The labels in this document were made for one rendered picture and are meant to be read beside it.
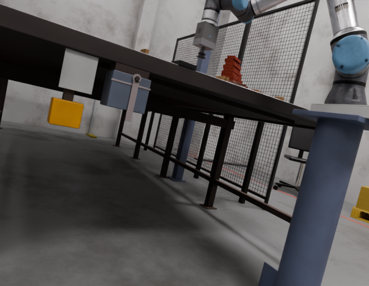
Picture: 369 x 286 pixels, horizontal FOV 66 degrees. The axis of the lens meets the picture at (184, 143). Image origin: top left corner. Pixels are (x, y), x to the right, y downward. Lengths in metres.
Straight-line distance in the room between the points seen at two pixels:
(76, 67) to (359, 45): 0.92
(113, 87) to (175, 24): 6.14
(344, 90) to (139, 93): 0.78
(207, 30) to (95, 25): 5.07
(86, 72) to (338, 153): 0.95
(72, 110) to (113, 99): 0.13
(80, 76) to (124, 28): 5.57
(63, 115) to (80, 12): 5.43
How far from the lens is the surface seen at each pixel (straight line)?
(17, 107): 6.07
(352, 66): 1.15
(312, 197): 1.24
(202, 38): 1.37
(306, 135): 5.01
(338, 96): 1.26
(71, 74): 0.97
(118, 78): 0.97
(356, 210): 4.29
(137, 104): 0.99
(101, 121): 6.31
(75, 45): 0.97
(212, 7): 1.42
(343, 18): 1.22
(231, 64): 2.42
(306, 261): 1.30
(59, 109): 0.94
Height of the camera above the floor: 0.72
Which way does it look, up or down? 4 degrees down
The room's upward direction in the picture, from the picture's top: 13 degrees clockwise
